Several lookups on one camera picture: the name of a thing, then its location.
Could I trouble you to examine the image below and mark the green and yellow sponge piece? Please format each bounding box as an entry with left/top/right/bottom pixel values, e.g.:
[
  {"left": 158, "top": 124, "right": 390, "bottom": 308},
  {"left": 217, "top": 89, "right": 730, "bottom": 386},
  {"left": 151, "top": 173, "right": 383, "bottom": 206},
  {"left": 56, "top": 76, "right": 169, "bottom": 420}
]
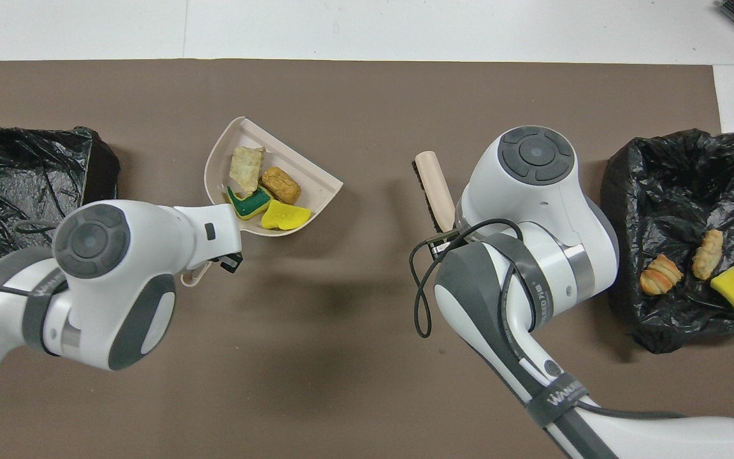
[{"left": 226, "top": 186, "right": 273, "bottom": 221}]

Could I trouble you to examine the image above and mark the beige brush with black bristles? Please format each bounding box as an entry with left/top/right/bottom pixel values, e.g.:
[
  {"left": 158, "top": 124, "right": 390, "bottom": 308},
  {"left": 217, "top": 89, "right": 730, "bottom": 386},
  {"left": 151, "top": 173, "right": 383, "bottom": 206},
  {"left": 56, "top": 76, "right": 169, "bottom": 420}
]
[{"left": 412, "top": 150, "right": 457, "bottom": 233}]

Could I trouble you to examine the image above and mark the golden fried croquette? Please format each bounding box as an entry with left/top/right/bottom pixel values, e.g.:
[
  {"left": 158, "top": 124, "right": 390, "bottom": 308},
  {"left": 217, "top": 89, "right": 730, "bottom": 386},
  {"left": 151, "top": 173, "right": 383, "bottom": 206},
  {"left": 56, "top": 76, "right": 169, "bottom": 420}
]
[{"left": 261, "top": 166, "right": 302, "bottom": 206}]

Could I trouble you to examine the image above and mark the pale angular bread chunk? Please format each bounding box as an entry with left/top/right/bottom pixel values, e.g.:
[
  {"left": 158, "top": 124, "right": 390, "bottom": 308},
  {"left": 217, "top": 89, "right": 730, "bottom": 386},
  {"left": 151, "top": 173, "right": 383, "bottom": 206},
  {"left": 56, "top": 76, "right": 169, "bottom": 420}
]
[{"left": 229, "top": 146, "right": 266, "bottom": 196}]

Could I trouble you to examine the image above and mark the beige plastic dustpan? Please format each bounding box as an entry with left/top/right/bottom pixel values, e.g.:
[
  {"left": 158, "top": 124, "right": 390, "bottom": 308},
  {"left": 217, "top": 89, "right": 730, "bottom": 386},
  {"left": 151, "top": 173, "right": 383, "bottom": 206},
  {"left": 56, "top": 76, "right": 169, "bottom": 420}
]
[{"left": 179, "top": 116, "right": 344, "bottom": 288}]

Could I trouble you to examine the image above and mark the striped orange croissant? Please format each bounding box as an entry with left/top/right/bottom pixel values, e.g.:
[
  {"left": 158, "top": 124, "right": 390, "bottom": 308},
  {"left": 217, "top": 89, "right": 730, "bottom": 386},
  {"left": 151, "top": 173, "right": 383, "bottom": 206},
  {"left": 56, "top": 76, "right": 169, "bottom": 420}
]
[{"left": 639, "top": 254, "right": 684, "bottom": 296}]

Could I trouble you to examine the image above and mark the pale rounded bread piece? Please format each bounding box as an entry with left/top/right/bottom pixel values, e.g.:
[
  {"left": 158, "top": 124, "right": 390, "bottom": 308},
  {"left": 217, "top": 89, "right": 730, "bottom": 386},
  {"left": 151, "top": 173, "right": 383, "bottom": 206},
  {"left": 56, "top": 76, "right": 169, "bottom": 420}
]
[{"left": 691, "top": 229, "right": 724, "bottom": 281}]

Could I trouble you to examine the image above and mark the yellow sponge wedge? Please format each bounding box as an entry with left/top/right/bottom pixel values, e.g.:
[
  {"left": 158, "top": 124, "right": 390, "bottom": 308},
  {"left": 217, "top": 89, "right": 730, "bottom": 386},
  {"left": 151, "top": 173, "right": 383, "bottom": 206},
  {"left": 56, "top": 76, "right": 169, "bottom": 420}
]
[{"left": 710, "top": 266, "right": 734, "bottom": 312}]

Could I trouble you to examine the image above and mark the bin with loose black bag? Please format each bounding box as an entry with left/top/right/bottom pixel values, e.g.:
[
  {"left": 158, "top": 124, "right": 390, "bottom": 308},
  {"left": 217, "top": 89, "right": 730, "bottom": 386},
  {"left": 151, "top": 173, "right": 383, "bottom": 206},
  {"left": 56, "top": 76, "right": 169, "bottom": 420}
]
[{"left": 600, "top": 129, "right": 734, "bottom": 356}]

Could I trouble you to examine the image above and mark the bin with taut black bag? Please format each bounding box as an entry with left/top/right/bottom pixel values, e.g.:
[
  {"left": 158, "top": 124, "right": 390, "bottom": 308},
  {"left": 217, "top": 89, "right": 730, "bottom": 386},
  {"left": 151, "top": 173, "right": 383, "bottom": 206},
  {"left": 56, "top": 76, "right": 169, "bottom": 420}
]
[{"left": 0, "top": 126, "right": 120, "bottom": 288}]

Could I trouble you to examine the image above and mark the brown table mat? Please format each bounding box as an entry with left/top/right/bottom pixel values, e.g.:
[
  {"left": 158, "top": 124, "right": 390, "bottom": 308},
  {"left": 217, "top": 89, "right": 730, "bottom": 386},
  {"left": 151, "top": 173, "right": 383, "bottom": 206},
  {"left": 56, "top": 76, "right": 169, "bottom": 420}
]
[{"left": 0, "top": 59, "right": 734, "bottom": 459}]

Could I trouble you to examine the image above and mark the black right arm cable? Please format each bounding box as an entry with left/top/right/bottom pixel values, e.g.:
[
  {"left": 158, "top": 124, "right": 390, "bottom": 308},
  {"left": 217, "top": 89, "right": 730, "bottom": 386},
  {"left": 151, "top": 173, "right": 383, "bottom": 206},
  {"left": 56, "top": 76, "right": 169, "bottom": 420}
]
[{"left": 408, "top": 219, "right": 686, "bottom": 421}]

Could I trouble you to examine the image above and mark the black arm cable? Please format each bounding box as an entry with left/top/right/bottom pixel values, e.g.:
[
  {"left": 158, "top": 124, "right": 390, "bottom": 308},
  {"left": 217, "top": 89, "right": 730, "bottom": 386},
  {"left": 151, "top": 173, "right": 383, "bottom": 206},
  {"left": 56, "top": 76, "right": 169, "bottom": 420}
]
[
  {"left": 408, "top": 219, "right": 686, "bottom": 421},
  {"left": 0, "top": 220, "right": 55, "bottom": 297}
]

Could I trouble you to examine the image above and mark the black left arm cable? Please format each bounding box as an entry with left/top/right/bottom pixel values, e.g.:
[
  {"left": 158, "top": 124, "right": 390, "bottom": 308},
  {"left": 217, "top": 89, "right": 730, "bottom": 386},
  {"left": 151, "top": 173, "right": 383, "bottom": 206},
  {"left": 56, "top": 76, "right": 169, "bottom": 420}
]
[{"left": 0, "top": 220, "right": 55, "bottom": 297}]

